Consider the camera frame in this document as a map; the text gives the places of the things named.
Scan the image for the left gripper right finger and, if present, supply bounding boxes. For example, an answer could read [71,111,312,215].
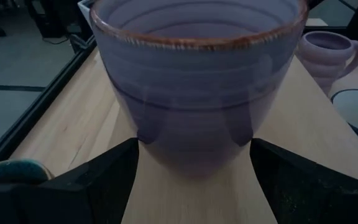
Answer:
[249,138,332,224]

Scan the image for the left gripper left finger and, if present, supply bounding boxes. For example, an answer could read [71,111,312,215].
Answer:
[53,138,140,224]

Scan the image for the dark teal speckled mug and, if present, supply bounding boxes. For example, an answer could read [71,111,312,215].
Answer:
[0,158,54,185]

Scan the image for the lilac bubble mug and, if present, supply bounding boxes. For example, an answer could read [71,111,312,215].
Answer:
[295,30,358,97]

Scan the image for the mauve ribbed mug brown rim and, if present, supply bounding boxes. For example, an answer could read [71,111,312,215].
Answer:
[89,0,310,180]

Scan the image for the wooden shelf black metal legs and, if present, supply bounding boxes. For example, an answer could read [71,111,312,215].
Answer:
[104,46,358,224]

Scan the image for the black equipment case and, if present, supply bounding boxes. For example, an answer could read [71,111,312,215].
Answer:
[23,0,90,40]

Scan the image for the white hexagonal planter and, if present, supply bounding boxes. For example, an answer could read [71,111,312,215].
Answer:
[77,0,93,24]

